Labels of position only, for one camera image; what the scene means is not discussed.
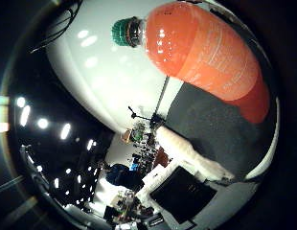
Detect cluttered equipment desk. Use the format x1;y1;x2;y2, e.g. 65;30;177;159
121;123;171;169

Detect black camera tripod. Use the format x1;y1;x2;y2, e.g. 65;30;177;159
127;104;166;129

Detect black hanging cables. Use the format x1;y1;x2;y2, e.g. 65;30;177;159
29;0;84;55

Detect orange drink bottle green cap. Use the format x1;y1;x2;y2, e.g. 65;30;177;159
110;1;271;125

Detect cluttered workbench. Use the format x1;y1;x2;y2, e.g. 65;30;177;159
103;190;156;226

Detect black table mat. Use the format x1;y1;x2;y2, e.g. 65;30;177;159
163;81;278;180

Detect person in dark clothes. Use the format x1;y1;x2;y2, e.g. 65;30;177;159
104;162;146;194

